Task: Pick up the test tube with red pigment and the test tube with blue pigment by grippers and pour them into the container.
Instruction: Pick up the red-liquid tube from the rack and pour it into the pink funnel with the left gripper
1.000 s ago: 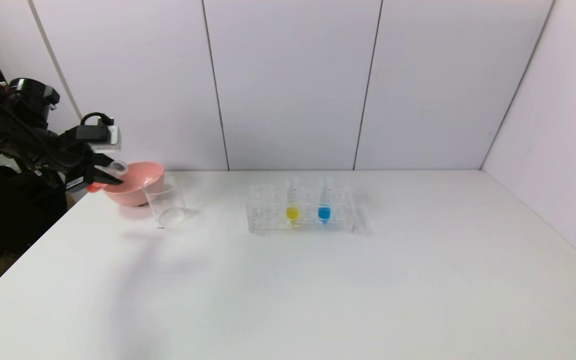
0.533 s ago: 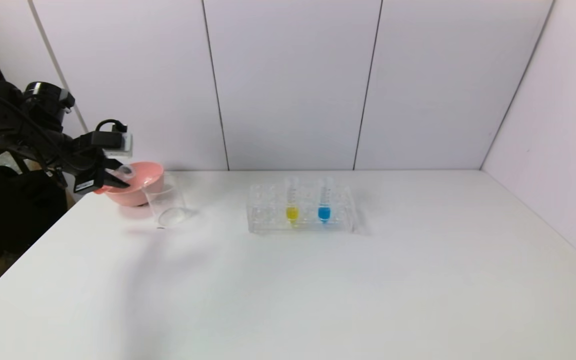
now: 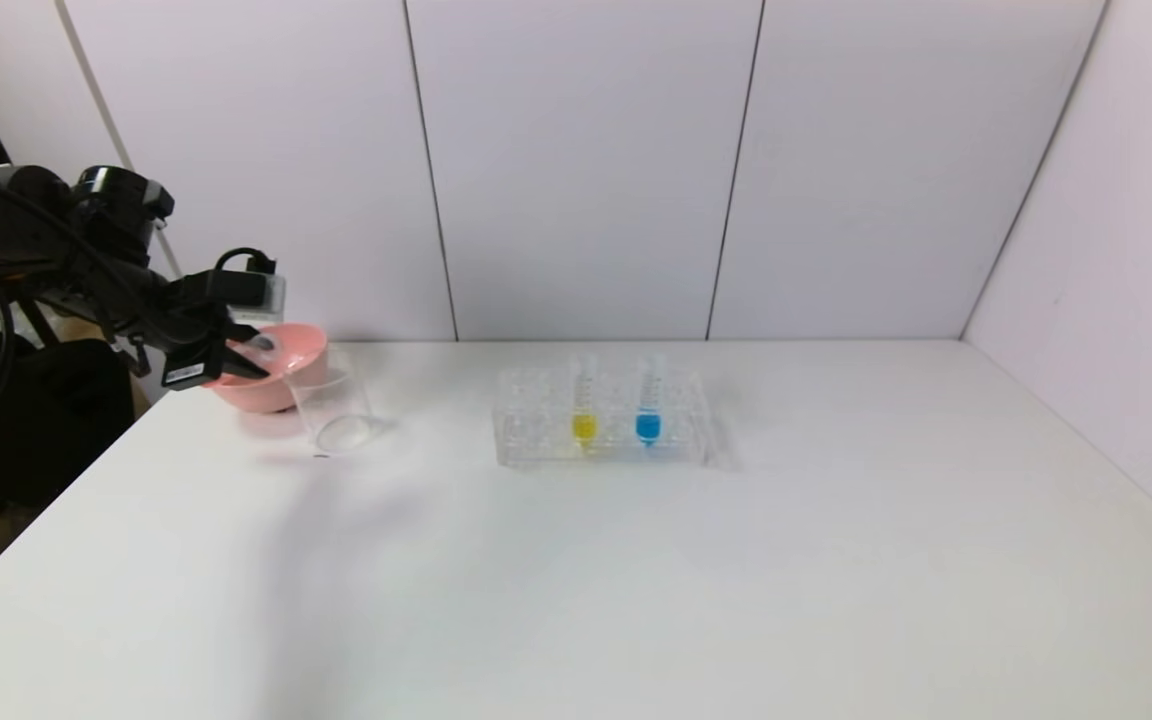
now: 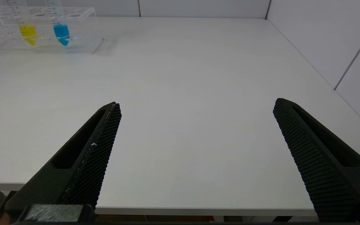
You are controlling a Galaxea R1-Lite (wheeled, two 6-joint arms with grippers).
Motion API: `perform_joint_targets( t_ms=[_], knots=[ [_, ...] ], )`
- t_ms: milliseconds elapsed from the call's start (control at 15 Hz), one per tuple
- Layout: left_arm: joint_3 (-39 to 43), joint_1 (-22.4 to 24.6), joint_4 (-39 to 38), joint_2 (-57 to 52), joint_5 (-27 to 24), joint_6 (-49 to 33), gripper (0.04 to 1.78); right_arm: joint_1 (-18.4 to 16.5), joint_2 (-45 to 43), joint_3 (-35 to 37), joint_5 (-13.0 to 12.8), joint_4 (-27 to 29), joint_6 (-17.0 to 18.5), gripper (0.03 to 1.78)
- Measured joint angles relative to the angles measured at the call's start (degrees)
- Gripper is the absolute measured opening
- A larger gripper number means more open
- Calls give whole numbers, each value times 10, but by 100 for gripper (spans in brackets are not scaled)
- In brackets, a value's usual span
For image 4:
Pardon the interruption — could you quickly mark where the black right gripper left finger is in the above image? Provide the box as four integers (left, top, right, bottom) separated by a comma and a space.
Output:
5, 102, 122, 223

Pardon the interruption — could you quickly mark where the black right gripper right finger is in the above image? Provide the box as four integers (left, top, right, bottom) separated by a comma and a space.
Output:
273, 98, 360, 222

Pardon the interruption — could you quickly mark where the clear acrylic tube rack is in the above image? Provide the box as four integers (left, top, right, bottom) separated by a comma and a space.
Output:
0, 6, 104, 53

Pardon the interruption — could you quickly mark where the test tube with blue pigment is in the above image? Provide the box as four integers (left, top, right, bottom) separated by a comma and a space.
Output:
45, 0, 71, 47

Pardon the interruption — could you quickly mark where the test tube with yellow pigment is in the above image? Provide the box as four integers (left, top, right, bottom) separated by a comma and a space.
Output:
7, 0, 38, 46

